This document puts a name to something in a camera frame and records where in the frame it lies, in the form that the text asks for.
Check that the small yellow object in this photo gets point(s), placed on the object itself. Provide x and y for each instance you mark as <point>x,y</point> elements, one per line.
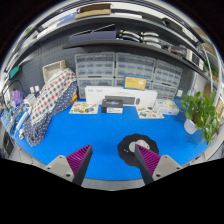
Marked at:
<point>74,98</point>

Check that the white labelled container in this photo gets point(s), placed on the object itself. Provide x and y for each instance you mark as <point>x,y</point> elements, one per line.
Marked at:
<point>29,100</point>

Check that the white blue tissue pack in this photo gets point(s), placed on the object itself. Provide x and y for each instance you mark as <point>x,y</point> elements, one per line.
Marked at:
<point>166,107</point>

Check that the purple soft object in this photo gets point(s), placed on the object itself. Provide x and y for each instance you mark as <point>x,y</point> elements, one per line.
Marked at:
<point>16,98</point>

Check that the black mouse pad with eyes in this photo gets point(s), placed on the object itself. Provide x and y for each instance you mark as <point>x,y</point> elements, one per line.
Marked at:
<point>126,156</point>

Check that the small black box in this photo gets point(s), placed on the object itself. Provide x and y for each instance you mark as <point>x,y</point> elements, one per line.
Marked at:
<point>112,107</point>

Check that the navy polka dot cloth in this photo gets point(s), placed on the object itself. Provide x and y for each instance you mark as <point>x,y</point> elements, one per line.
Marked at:
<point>40,130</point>

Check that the white wall socket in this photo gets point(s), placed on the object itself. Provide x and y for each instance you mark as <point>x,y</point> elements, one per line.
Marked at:
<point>180,93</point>

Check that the beige computer mouse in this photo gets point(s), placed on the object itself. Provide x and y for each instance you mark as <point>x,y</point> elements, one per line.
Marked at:
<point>143,144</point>

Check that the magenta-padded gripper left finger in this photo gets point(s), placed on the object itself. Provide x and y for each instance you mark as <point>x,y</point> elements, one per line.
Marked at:
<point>78,161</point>

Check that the red blue checked cloth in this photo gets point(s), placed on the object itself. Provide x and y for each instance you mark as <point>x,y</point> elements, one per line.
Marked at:
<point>53,93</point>

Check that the white plant pot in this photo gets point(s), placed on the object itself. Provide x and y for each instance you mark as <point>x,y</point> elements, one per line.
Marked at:
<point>190,127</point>

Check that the illustrated sticker sheet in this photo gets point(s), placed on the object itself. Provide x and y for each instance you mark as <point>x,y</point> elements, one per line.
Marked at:
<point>150,113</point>
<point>83,108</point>

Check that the yellow and blue box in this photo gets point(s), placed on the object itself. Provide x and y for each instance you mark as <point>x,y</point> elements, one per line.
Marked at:
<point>135,82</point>

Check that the long white keyboard box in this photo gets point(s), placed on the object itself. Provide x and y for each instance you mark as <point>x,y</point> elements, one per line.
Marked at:
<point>96,95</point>

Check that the white wicker basket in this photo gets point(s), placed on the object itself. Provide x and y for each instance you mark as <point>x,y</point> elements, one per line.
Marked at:
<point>53,70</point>

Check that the green potted plant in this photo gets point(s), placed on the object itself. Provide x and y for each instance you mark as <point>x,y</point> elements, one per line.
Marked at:
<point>200,110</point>

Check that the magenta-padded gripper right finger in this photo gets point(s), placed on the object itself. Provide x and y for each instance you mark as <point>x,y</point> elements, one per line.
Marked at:
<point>150,162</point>

